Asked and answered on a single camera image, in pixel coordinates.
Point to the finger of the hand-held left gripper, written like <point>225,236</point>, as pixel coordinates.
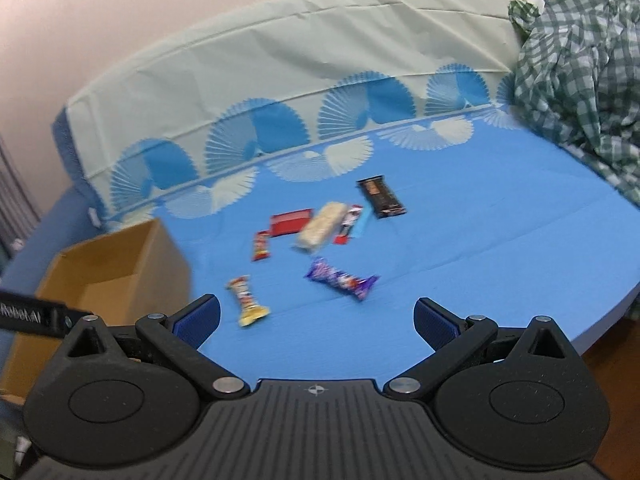
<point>30,312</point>

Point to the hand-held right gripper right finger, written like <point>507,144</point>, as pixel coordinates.
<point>435,320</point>

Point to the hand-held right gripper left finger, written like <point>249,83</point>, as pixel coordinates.
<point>197,317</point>

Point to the yellow white snack bar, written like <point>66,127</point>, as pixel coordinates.
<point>246,300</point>

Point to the small red yellow snack packet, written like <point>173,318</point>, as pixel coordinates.
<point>261,246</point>

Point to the brown cardboard box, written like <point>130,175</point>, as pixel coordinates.
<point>110,255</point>

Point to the purple snack bar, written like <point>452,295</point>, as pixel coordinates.
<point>342,281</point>

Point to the beige rice snack bar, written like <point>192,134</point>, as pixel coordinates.
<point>320,229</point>

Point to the blue sofa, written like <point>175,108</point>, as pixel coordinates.
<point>65,215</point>

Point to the grey curtain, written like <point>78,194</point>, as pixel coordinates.
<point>15,195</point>

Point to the red white black snack packet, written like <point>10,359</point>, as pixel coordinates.
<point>346,226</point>

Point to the flat red snack packet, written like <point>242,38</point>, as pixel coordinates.
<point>289,222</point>

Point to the black snack bar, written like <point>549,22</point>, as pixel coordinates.
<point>382,199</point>

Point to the green checked cloth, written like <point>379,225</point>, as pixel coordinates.
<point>575,70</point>

